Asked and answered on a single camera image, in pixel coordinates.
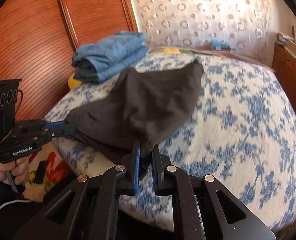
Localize black shorts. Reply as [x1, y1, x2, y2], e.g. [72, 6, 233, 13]
[65, 60, 204, 179]

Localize person's left hand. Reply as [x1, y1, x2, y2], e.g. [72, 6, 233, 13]
[0, 157, 29, 185]

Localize yellow plush toy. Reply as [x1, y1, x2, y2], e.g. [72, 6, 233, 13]
[67, 73, 82, 90]

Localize folded blue jeans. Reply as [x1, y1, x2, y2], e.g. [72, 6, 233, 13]
[72, 31, 148, 84]

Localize wooden slatted headboard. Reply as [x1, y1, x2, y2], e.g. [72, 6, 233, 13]
[0, 0, 137, 120]

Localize blue floral white blanket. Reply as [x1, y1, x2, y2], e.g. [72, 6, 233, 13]
[45, 53, 296, 231]

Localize colourful floral pink bedspread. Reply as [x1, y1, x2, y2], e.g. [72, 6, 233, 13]
[149, 47, 275, 73]

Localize box with blue cloth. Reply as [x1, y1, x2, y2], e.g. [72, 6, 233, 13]
[210, 39, 231, 52]

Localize circle patterned sheer curtain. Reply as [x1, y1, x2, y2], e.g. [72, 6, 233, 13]
[131, 0, 271, 58]

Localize long wooden sideboard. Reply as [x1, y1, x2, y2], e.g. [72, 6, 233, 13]
[272, 44, 296, 114]

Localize white cable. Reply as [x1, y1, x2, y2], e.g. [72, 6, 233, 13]
[0, 198, 33, 211]

